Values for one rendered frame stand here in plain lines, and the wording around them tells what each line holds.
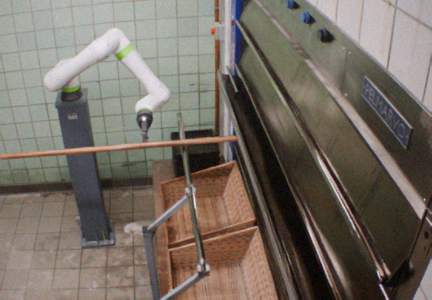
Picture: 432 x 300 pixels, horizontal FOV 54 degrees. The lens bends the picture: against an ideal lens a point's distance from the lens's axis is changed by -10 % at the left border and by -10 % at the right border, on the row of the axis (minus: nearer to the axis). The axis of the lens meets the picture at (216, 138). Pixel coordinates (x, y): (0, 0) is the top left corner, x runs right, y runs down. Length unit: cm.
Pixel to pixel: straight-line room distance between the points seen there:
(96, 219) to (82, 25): 141
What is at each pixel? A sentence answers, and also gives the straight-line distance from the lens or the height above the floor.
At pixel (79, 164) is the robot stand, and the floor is 74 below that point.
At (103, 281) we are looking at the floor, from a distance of 332.
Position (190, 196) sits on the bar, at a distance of 206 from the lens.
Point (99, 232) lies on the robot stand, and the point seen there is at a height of 11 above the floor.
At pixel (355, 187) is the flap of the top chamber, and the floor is 177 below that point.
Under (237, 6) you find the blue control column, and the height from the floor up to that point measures 178.
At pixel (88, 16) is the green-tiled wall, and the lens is 341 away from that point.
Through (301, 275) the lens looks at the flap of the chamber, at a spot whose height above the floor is 141.
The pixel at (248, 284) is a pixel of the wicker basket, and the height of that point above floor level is 61.
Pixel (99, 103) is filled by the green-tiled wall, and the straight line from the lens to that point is 367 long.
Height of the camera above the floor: 247
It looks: 32 degrees down
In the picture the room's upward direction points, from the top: straight up
